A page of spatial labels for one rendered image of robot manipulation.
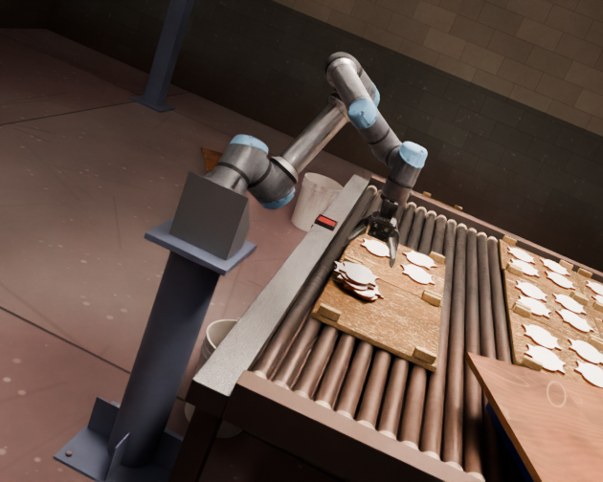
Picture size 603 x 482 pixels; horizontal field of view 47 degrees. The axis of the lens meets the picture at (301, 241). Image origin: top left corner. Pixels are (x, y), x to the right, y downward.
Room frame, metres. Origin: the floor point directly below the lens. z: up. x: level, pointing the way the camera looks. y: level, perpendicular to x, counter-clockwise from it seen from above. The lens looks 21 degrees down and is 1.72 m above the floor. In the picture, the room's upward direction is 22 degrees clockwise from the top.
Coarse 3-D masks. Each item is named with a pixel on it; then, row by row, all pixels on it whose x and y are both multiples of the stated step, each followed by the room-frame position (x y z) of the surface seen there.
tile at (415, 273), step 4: (404, 268) 2.17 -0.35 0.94; (408, 268) 2.19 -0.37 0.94; (412, 268) 2.20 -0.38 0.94; (416, 268) 2.22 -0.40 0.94; (420, 268) 2.23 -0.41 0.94; (404, 272) 2.14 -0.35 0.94; (408, 272) 2.15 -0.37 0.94; (412, 272) 2.17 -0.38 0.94; (416, 272) 2.18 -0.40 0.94; (420, 272) 2.20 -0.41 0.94; (424, 272) 2.21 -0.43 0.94; (412, 276) 2.12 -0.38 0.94; (416, 276) 2.14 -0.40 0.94; (420, 276) 2.15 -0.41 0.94; (424, 276) 2.17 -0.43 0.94; (428, 276) 2.18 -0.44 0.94; (416, 280) 2.11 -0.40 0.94; (420, 280) 2.12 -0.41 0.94; (424, 280) 2.13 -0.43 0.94; (428, 280) 2.15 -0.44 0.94; (432, 280) 2.16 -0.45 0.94; (420, 284) 2.11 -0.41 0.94; (424, 284) 2.11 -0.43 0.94; (432, 284) 2.14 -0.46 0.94
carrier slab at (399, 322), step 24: (336, 288) 1.82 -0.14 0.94; (384, 288) 1.96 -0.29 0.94; (312, 312) 1.62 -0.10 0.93; (360, 312) 1.73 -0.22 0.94; (384, 312) 1.79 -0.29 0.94; (408, 312) 1.85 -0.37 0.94; (432, 312) 1.92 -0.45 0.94; (360, 336) 1.61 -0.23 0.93; (384, 336) 1.64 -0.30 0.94; (408, 336) 1.70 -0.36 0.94; (432, 336) 1.76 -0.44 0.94; (408, 360) 1.59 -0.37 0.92
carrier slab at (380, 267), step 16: (352, 240) 2.26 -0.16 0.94; (368, 240) 2.33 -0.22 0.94; (368, 256) 2.17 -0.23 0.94; (400, 256) 2.29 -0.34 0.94; (384, 272) 2.09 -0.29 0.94; (400, 272) 2.15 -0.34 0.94; (432, 272) 2.27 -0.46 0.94; (400, 288) 2.01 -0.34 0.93; (416, 288) 2.06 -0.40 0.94; (432, 288) 2.11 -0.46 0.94
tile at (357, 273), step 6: (348, 264) 1.90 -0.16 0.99; (354, 264) 1.92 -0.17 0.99; (342, 270) 1.84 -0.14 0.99; (348, 270) 1.86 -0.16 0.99; (354, 270) 1.88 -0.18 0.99; (360, 270) 1.90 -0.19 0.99; (366, 270) 1.91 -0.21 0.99; (348, 276) 1.82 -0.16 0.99; (354, 276) 1.83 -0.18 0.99; (360, 276) 1.85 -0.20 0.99; (366, 276) 1.86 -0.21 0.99; (372, 276) 1.88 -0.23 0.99; (354, 282) 1.80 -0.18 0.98; (360, 282) 1.81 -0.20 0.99; (366, 282) 1.82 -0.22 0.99; (372, 282) 1.84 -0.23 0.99
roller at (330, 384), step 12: (396, 216) 2.81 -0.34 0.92; (348, 336) 1.60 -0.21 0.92; (336, 348) 1.54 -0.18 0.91; (348, 348) 1.54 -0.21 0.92; (336, 360) 1.46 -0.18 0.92; (348, 360) 1.50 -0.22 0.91; (336, 372) 1.40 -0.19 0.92; (324, 384) 1.34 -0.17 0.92; (336, 384) 1.35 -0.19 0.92; (324, 396) 1.29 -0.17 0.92
